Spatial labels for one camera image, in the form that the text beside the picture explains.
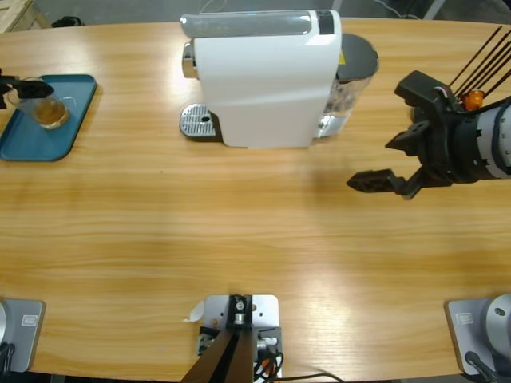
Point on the clear drinking glass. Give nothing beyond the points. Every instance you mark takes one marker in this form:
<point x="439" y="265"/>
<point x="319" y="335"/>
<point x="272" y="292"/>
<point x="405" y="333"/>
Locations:
<point x="50" y="113"/>

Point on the dark camera post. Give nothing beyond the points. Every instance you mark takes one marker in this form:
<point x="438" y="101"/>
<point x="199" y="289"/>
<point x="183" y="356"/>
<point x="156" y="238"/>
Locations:
<point x="227" y="359"/>

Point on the teal rectangular tray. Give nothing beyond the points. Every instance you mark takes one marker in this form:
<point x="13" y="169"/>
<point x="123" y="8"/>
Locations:
<point x="60" y="139"/>

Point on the black object on floor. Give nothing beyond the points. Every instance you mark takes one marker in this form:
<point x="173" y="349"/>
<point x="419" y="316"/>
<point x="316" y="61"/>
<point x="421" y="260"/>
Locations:
<point x="68" y="20"/>

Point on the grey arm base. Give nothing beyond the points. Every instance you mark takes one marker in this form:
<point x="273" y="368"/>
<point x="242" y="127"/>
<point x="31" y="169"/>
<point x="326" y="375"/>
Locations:
<point x="24" y="331"/>
<point x="479" y="331"/>

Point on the orange coffee capsule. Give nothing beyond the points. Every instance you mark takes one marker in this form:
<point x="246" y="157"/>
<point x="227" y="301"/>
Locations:
<point x="475" y="99"/>

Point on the wooden crate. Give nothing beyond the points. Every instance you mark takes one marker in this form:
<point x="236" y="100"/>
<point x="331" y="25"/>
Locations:
<point x="12" y="12"/>

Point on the grey metal leg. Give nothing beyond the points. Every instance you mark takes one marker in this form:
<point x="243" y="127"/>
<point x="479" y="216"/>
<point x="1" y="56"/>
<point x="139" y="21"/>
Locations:
<point x="433" y="9"/>

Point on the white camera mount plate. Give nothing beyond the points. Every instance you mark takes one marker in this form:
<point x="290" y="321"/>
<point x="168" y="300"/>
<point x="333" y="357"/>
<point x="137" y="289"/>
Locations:
<point x="265" y="309"/>

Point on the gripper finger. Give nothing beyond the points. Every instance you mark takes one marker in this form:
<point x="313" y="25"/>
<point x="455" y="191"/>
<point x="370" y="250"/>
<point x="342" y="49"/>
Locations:
<point x="415" y="139"/>
<point x="375" y="181"/>
<point x="34" y="88"/>

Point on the clear water tank black lid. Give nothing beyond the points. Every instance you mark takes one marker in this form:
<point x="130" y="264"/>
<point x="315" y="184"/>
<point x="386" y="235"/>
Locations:
<point x="357" y="54"/>

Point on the white paper tab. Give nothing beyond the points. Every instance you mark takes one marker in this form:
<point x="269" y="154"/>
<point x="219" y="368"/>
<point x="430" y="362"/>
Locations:
<point x="196" y="311"/>

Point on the white capsule coffee machine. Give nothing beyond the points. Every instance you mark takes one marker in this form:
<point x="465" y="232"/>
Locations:
<point x="259" y="88"/>

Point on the black capsule holder with rods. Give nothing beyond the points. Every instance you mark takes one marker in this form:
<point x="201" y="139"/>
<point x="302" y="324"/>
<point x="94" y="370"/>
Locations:
<point x="479" y="56"/>

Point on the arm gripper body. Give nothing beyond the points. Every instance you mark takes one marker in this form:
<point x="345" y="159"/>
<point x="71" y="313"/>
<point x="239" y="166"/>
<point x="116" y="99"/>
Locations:
<point x="443" y="155"/>
<point x="3" y="89"/>

